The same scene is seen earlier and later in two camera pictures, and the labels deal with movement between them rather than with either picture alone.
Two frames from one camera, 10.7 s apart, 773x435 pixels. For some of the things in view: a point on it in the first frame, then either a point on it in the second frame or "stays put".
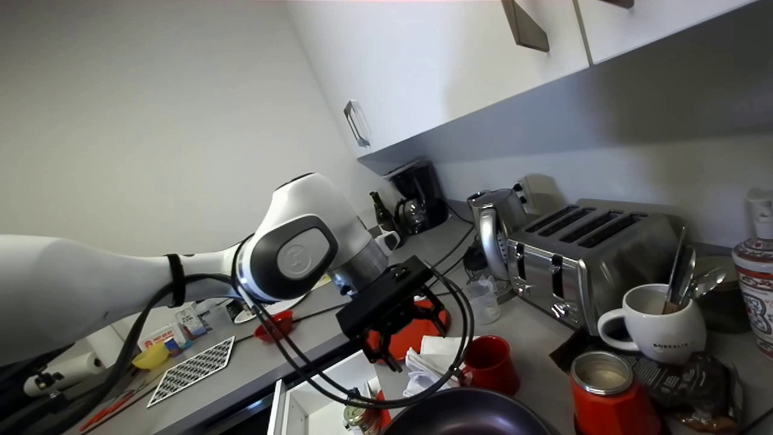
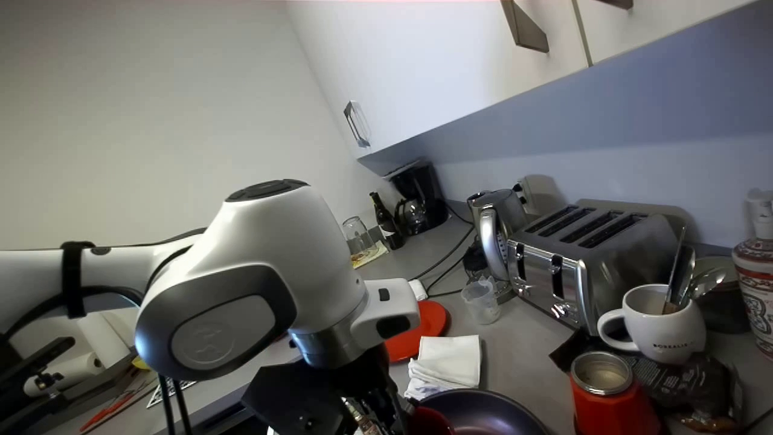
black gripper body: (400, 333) to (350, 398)
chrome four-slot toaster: (579, 263) stays put
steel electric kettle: (499, 216) stays put
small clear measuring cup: (485, 301) stays put
